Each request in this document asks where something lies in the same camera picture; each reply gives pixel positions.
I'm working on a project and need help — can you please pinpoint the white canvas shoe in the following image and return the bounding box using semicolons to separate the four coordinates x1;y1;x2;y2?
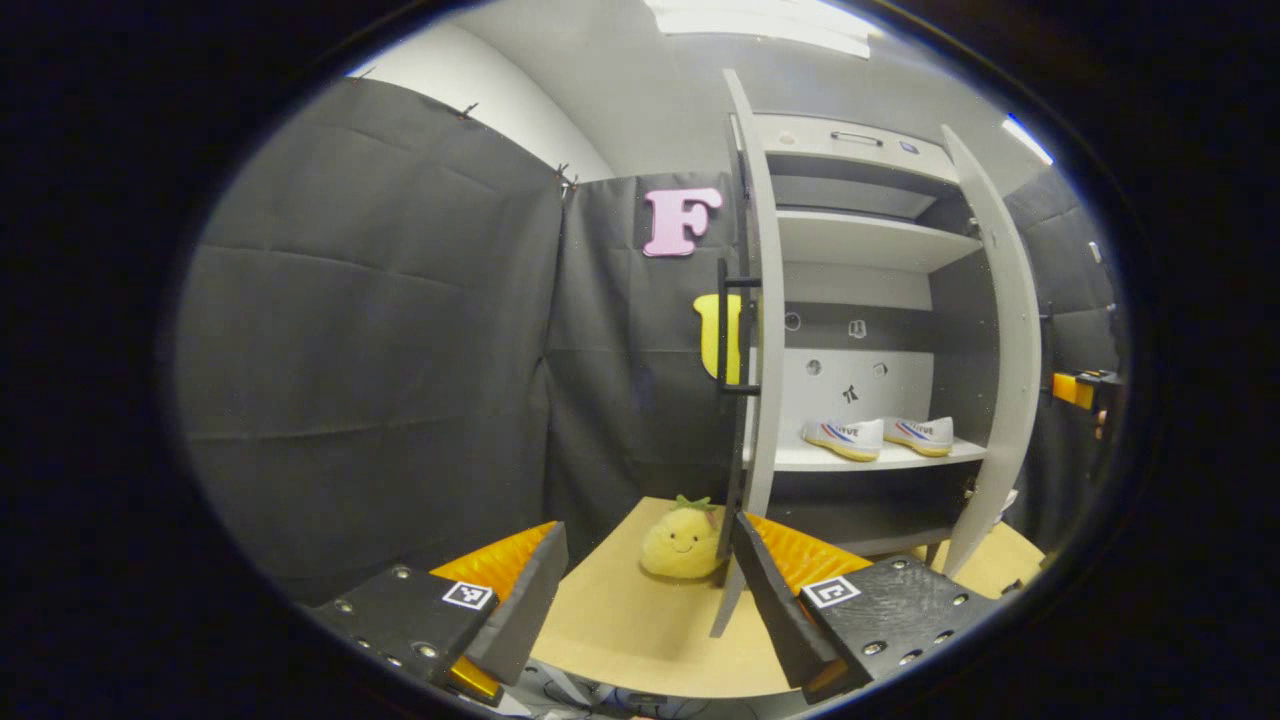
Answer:
800;418;885;463
882;416;955;458

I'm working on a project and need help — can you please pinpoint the yellow plush toy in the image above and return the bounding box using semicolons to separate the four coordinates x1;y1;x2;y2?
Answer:
640;495;726;581

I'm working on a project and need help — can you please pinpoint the grey cabinet door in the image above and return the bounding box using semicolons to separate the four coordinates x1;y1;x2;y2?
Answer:
940;125;1044;579
710;68;788;639

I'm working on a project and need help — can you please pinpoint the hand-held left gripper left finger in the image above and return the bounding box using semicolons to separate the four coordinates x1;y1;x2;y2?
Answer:
310;520;571;706

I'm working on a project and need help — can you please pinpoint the black backdrop cloth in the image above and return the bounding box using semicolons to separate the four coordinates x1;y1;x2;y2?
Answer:
175;78;1126;601

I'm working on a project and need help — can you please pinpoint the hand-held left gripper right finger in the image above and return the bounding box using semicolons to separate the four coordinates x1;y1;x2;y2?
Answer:
733;512;1004;704

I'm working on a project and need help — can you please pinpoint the small ceiling light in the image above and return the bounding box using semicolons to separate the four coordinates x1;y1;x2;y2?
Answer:
1003;115;1054;166

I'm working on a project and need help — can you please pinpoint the black door handle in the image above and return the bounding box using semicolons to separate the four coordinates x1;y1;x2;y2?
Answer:
715;258;763;396

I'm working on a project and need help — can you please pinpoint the large ceiling light panel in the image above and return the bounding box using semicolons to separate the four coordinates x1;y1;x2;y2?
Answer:
645;0;886;59

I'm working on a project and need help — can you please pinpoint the grey shoe cabinet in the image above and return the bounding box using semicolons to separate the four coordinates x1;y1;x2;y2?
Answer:
745;112;991;561

